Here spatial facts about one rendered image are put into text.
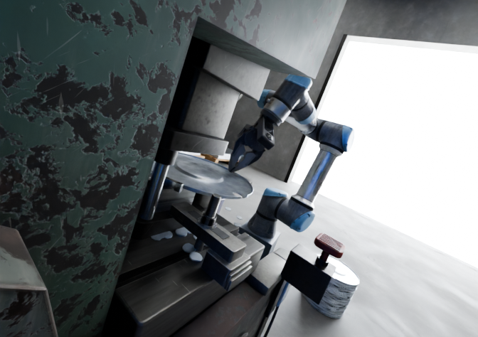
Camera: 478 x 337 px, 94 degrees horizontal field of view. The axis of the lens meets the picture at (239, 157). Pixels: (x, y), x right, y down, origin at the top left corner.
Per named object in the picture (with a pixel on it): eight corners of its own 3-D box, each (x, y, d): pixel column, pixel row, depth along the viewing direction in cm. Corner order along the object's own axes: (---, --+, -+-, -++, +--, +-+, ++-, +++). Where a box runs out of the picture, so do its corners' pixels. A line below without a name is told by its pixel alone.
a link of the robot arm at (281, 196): (265, 206, 123) (274, 184, 121) (285, 219, 115) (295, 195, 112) (252, 207, 114) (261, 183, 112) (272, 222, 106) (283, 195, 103)
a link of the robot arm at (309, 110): (294, 103, 85) (284, 85, 77) (321, 109, 78) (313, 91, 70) (284, 121, 85) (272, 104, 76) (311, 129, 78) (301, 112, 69)
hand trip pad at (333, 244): (309, 257, 55) (321, 230, 54) (333, 273, 52) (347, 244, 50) (300, 268, 49) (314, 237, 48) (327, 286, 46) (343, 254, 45)
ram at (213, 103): (192, 122, 59) (230, 7, 55) (236, 141, 52) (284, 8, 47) (131, 106, 45) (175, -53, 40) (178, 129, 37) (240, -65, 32)
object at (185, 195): (150, 176, 55) (156, 159, 54) (190, 206, 47) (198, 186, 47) (114, 177, 48) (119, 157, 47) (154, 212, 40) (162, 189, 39)
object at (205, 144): (164, 136, 57) (171, 116, 56) (222, 167, 47) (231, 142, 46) (97, 125, 43) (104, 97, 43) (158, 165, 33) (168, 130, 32)
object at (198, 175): (199, 155, 77) (200, 153, 77) (270, 193, 62) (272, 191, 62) (114, 147, 52) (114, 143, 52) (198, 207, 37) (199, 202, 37)
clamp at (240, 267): (183, 222, 46) (198, 176, 44) (248, 276, 37) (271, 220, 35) (158, 229, 41) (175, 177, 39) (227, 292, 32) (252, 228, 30)
